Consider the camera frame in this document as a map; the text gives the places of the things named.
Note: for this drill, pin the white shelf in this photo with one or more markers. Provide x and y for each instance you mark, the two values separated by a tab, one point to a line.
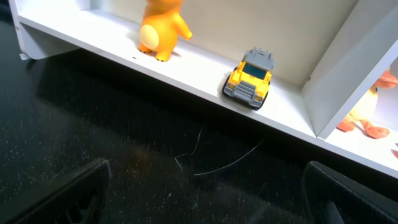
192	65

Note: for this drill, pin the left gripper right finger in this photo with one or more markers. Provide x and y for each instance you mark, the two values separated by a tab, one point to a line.
348	199

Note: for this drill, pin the yellow plush duck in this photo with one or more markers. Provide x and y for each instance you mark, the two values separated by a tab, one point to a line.
367	105

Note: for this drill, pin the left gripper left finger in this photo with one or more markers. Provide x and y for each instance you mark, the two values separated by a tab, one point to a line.
62	196

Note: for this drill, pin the yellow rubber duck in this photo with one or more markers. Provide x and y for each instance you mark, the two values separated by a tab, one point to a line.
161	28

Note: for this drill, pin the grey and yellow toy truck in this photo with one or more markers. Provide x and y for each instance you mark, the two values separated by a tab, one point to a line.
248	84

